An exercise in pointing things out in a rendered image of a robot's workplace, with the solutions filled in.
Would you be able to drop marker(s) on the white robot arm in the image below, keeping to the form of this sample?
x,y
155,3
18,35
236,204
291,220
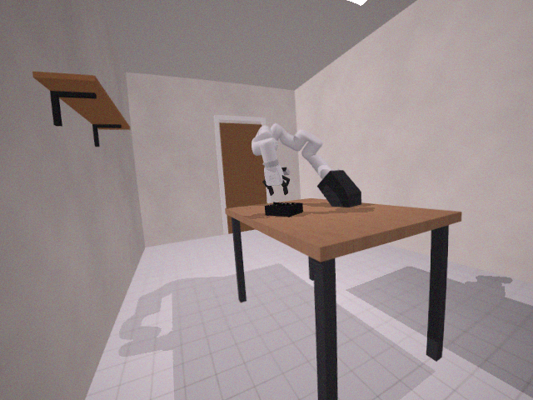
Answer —
x,y
268,148

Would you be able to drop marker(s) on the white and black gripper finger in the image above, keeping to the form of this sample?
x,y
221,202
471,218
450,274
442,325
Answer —
x,y
269,188
285,184

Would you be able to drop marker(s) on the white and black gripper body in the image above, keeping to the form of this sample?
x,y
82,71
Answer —
x,y
273,175

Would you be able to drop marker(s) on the black lighting desk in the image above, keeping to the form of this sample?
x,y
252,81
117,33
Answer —
x,y
285,209

